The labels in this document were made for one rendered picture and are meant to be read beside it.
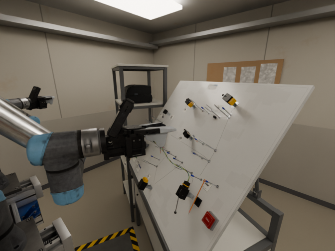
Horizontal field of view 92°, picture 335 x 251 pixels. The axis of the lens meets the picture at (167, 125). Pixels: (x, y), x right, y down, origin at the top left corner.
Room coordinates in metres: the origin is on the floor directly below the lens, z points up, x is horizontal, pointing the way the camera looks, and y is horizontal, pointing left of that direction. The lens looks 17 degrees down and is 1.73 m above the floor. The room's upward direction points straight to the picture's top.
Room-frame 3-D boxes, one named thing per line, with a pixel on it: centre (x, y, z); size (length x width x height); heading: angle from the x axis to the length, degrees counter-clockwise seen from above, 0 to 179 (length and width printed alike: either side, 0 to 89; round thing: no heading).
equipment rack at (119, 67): (1.93, 0.34, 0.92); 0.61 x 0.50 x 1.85; 24
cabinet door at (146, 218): (1.26, 0.24, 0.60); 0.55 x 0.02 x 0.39; 24
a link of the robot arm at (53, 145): (0.37, 0.27, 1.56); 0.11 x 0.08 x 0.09; 113
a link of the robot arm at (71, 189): (0.39, 0.28, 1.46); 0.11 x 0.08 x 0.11; 23
